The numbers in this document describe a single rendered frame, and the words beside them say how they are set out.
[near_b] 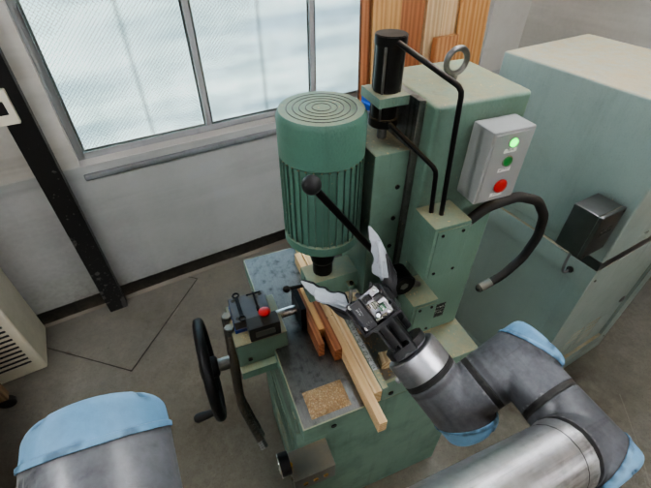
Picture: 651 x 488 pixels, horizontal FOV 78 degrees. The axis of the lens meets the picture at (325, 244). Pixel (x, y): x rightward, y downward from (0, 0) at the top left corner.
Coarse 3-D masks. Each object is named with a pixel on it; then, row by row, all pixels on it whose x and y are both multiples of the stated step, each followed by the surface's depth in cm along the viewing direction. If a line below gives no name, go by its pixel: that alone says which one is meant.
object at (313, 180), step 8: (312, 176) 67; (304, 184) 66; (312, 184) 66; (320, 184) 67; (304, 192) 68; (312, 192) 67; (320, 192) 69; (328, 200) 71; (328, 208) 72; (336, 208) 73; (336, 216) 74; (344, 216) 75; (344, 224) 76; (352, 224) 77; (352, 232) 78; (360, 240) 80; (368, 248) 82; (400, 264) 94; (400, 272) 92; (408, 272) 93; (400, 280) 91; (408, 280) 92; (416, 280) 98; (400, 288) 93; (408, 288) 94
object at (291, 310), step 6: (294, 294) 107; (294, 300) 108; (300, 300) 106; (294, 306) 109; (300, 306) 104; (282, 312) 107; (288, 312) 108; (294, 312) 108; (300, 312) 104; (300, 318) 106; (306, 318) 106; (300, 324) 109; (306, 324) 108
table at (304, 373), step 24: (264, 264) 130; (288, 264) 130; (264, 288) 122; (288, 336) 109; (264, 360) 106; (288, 360) 103; (312, 360) 103; (336, 360) 103; (288, 384) 98; (312, 384) 98; (360, 408) 94; (312, 432) 92
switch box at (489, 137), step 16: (480, 128) 75; (496, 128) 74; (512, 128) 74; (528, 128) 75; (480, 144) 76; (496, 144) 74; (528, 144) 77; (464, 160) 82; (480, 160) 77; (496, 160) 77; (512, 160) 78; (464, 176) 83; (480, 176) 78; (496, 176) 80; (512, 176) 82; (464, 192) 84; (480, 192) 81
